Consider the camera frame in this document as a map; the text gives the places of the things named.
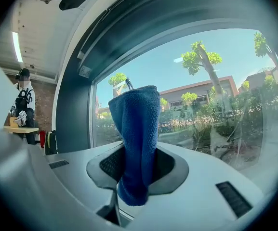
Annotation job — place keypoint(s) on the dark window frame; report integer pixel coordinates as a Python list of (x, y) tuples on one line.
[(73, 109)]

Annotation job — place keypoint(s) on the small wooden block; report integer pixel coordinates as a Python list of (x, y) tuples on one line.
[(13, 122)]

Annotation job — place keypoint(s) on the ceiling light strip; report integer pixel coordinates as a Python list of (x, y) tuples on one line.
[(17, 47)]

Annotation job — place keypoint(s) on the metal window bracket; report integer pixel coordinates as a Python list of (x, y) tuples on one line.
[(85, 71)]

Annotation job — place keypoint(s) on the clear window glass pane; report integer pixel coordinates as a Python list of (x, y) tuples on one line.
[(201, 133)]

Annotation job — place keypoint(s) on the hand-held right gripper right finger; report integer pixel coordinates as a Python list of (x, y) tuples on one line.
[(201, 184)]

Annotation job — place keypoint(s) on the leafy tree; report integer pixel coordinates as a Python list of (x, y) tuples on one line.
[(211, 66)]

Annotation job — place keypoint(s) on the brick building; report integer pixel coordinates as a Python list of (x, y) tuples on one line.
[(201, 90)]

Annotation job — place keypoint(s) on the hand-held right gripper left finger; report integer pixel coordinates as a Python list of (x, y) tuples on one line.
[(76, 174)]

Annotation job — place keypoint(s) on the green black backpack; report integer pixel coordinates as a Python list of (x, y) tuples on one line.
[(50, 142)]

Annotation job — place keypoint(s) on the blue cloth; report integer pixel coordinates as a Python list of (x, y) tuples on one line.
[(136, 129)]

